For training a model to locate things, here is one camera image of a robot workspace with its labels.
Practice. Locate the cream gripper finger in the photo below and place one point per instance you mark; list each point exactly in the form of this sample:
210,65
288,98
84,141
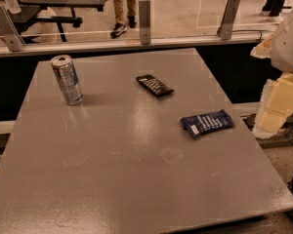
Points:
263,49
276,105

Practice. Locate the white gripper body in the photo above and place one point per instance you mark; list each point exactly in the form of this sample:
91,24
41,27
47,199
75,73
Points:
289,46

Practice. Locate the black rxbar chocolate bar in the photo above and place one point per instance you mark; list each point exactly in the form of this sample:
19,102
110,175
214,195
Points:
154,86

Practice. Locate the blue rxbar snack bar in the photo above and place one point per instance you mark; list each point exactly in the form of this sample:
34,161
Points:
203,124

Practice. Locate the silver blue redbull can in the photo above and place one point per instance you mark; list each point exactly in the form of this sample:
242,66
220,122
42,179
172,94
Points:
67,78

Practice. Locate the metal railing ledge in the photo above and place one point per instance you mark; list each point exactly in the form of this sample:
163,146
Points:
119,45

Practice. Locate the black background table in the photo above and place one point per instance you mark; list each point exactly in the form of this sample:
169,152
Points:
58,12

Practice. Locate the right metal bracket post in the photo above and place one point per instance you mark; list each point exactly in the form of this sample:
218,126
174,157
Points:
225,29

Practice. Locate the metal bracket post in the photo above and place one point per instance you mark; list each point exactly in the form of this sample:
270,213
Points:
144,18
225,29
11,36

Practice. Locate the middle metal bracket post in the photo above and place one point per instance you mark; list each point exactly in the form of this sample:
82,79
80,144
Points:
144,18

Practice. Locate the left metal bracket post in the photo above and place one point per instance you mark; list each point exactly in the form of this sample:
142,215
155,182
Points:
11,36

